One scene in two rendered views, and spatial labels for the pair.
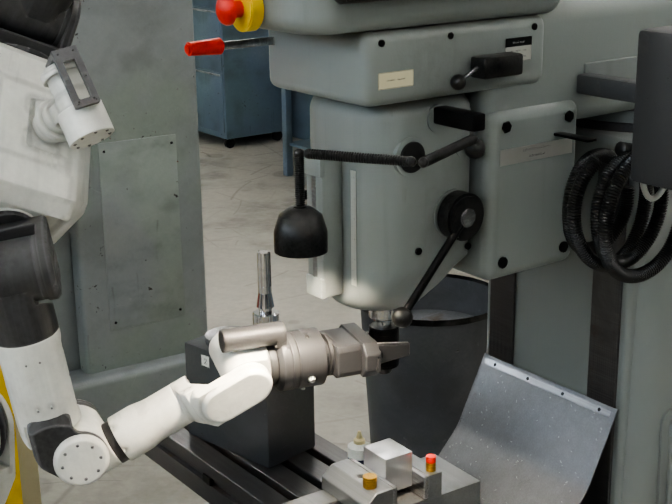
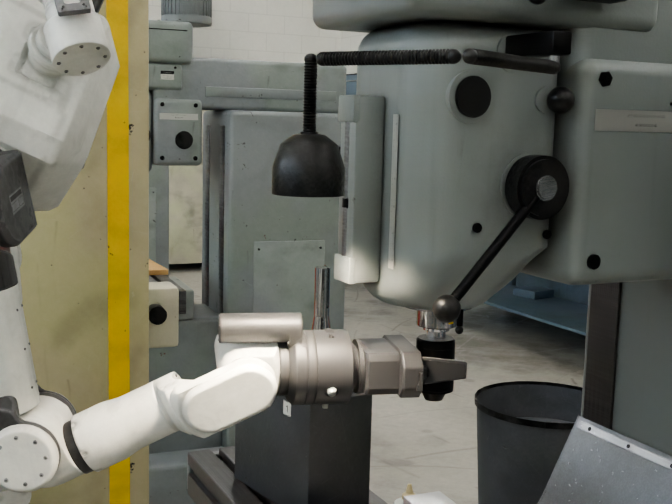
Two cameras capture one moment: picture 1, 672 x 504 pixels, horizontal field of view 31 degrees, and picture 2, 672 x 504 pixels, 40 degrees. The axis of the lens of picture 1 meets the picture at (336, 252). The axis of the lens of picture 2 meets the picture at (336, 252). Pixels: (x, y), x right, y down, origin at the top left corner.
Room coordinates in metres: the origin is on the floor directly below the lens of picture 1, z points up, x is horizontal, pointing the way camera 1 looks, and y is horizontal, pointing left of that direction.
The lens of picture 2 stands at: (0.63, -0.15, 1.52)
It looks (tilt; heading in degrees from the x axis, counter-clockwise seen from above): 8 degrees down; 10
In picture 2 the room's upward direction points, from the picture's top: 2 degrees clockwise
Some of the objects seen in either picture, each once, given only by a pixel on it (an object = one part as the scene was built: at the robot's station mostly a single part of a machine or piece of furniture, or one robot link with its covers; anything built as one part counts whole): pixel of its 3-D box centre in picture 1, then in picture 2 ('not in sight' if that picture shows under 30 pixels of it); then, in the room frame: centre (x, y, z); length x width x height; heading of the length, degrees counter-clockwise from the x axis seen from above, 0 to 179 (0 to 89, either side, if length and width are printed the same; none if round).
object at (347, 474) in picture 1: (358, 487); not in sight; (1.71, -0.03, 1.01); 0.12 x 0.06 x 0.04; 34
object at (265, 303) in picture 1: (264, 281); (321, 303); (2.03, 0.13, 1.24); 0.03 x 0.03 x 0.11
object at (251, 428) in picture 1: (249, 391); (300, 433); (2.07, 0.16, 1.02); 0.22 x 0.12 x 0.20; 47
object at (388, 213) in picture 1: (386, 195); (446, 167); (1.75, -0.08, 1.47); 0.21 x 0.19 x 0.32; 36
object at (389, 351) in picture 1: (391, 352); (441, 371); (1.72, -0.08, 1.23); 0.06 x 0.02 x 0.03; 111
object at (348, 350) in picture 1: (329, 355); (361, 367); (1.71, 0.01, 1.23); 0.13 x 0.12 x 0.10; 21
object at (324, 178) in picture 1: (324, 224); (359, 189); (1.68, 0.02, 1.44); 0.04 x 0.04 x 0.21; 36
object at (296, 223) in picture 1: (300, 228); (308, 163); (1.55, 0.05, 1.48); 0.07 x 0.07 x 0.06
